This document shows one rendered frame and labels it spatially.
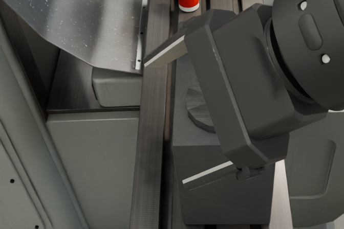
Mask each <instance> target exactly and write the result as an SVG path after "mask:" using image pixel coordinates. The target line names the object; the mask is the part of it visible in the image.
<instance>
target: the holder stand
mask: <svg viewBox="0 0 344 229"><path fill-rule="evenodd" d="M172 149H173V156H174V162H175V169H176V176H177V182H178V189H179V195H180V202H181V209H182V216H183V222H184V224H269V223H270V219H271V209H272V197H273V187H274V176H275V164H276V163H273V164H270V165H267V166H265V171H262V172H261V175H259V176H256V177H254V178H251V179H247V180H244V181H238V180H237V177H236V175H233V176H230V177H227V178H225V179H221V180H219V181H216V182H213V183H211V184H208V185H205V186H203V187H200V188H196V189H193V190H189V191H188V190H186V189H185V188H184V184H183V180H185V179H187V178H190V177H192V176H194V175H197V174H199V173H202V172H204V171H206V170H209V169H211V168H214V167H216V166H218V165H221V164H223V163H226V162H228V161H230V160H229V159H228V158H226V157H225V155H224V154H223V151H222V148H221V145H220V143H219V140H218V137H217V134H216V131H215V129H214V126H213V123H212V120H211V117H210V114H209V111H208V108H207V106H206V103H205V100H204V97H203V94H202V91H201V88H200V85H199V83H198V80H197V77H196V74H195V71H194V68H193V65H192V62H191V60H190V57H189V54H188V53H186V54H184V55H183V56H181V57H179V58H177V66H176V83H175V101H174V119H173V137H172Z"/></svg>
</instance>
